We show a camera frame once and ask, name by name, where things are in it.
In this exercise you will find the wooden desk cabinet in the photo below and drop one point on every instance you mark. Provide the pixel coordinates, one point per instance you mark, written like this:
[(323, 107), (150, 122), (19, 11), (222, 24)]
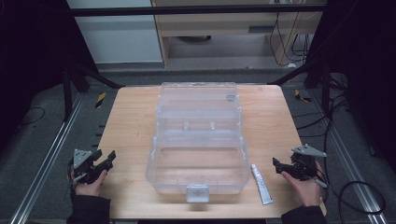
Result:
[(236, 29)]

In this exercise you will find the white ointment tube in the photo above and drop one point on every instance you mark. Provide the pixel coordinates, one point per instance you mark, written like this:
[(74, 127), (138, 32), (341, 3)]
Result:
[(261, 183)]

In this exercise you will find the clear plastic storage box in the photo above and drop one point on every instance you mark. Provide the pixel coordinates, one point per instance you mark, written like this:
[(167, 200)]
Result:
[(197, 140)]

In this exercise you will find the person's right hand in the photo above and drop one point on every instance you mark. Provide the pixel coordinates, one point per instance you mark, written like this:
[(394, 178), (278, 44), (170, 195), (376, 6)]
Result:
[(306, 188)]

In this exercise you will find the white cabinet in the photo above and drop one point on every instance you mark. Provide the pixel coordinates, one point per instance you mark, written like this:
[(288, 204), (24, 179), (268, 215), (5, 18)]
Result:
[(115, 34)]

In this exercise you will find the aluminium rail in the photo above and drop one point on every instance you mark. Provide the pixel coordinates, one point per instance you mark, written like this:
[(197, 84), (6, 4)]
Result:
[(351, 168), (46, 158)]

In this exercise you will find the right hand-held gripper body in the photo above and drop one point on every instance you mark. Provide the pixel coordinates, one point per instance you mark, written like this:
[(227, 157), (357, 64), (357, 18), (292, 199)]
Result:
[(303, 161)]

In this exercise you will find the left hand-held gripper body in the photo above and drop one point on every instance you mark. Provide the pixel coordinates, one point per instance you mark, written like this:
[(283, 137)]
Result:
[(83, 166)]

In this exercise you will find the black metal stand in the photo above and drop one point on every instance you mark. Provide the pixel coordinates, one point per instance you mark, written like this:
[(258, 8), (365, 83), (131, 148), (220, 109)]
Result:
[(81, 81), (314, 77)]

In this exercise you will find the person's left hand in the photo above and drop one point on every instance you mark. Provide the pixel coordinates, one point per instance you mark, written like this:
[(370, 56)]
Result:
[(90, 185)]

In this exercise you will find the black metal crossbar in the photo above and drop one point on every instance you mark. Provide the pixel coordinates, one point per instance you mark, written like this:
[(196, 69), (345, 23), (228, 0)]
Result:
[(193, 10)]

